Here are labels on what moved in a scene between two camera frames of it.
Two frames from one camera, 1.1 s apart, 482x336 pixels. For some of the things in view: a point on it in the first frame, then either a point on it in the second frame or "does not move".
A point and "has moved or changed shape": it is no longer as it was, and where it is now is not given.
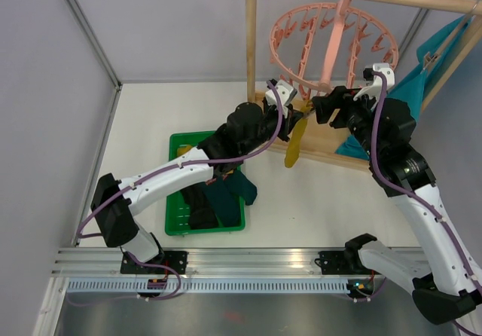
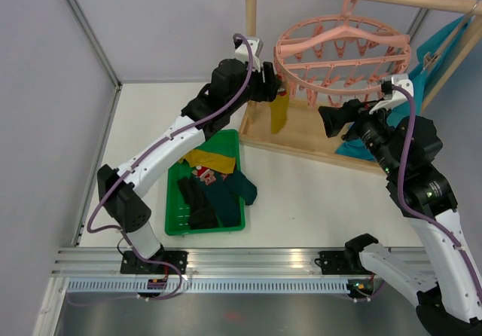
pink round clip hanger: x=330 y=47 has moved or changed shape
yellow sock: x=293 y=151 has moved or changed shape
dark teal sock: x=225 y=193 does not move
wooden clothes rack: x=313 y=135 does not move
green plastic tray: x=177 y=215 does not move
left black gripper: x=289 y=121 → x=266 y=91
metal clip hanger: x=430 y=57 does not move
